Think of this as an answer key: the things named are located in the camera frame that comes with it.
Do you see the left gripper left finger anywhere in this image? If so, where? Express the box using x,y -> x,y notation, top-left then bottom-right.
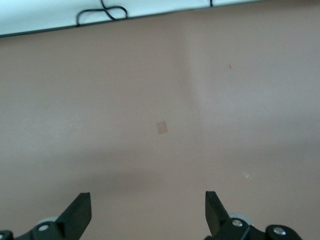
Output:
0,192 -> 92,240

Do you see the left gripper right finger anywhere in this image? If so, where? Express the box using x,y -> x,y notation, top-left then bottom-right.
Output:
204,191 -> 303,240

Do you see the square tape patch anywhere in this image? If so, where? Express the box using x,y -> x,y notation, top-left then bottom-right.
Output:
155,120 -> 168,135

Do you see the coiled black cable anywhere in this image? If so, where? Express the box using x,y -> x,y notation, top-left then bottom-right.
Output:
76,0 -> 128,26

